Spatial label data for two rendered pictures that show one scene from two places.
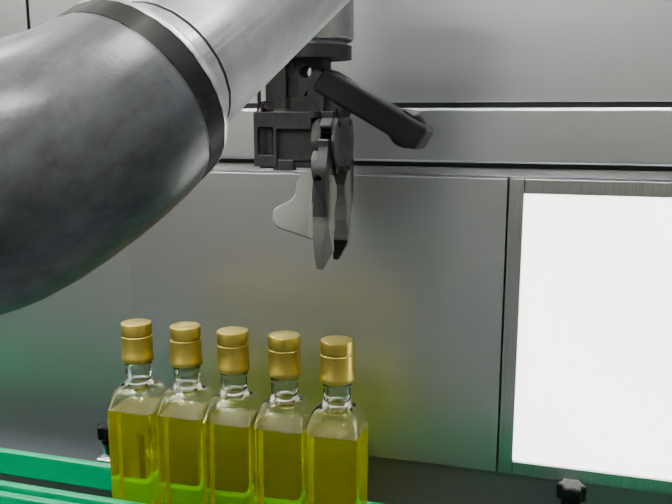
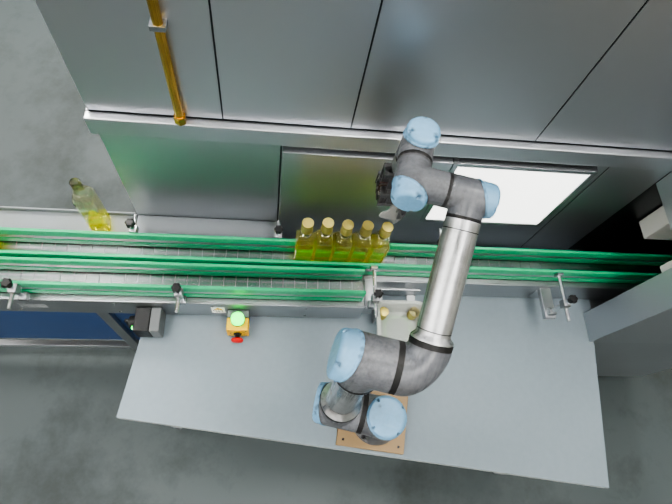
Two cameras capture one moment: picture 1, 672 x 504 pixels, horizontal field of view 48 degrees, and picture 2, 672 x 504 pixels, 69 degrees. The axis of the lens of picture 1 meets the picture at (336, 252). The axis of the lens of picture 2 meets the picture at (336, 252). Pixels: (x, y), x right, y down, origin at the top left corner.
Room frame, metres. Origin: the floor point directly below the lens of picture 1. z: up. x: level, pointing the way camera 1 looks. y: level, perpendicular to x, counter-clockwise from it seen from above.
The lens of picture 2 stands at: (0.21, 0.50, 2.40)
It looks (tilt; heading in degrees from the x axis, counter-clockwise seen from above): 64 degrees down; 327
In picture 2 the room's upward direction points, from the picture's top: 17 degrees clockwise
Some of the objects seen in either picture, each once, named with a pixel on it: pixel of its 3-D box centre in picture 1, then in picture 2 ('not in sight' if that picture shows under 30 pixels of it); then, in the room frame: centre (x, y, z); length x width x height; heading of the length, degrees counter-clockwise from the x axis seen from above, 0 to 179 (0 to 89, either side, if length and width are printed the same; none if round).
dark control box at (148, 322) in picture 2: not in sight; (149, 322); (0.76, 0.74, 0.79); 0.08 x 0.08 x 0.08; 74
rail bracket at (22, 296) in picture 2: not in sight; (13, 297); (0.88, 1.07, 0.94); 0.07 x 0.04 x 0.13; 164
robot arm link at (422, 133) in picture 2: not in sight; (417, 144); (0.75, 0.02, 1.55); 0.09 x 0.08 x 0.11; 150
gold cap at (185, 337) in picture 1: (185, 344); (327, 226); (0.80, 0.16, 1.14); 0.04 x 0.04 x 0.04
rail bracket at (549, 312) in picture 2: not in sight; (554, 302); (0.45, -0.58, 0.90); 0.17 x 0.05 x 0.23; 164
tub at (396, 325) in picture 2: not in sight; (400, 335); (0.50, -0.05, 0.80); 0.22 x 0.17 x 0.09; 164
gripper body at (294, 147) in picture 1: (307, 110); (397, 183); (0.76, 0.03, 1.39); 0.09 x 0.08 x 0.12; 74
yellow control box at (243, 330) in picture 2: not in sight; (238, 324); (0.69, 0.47, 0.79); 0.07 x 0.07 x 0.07; 74
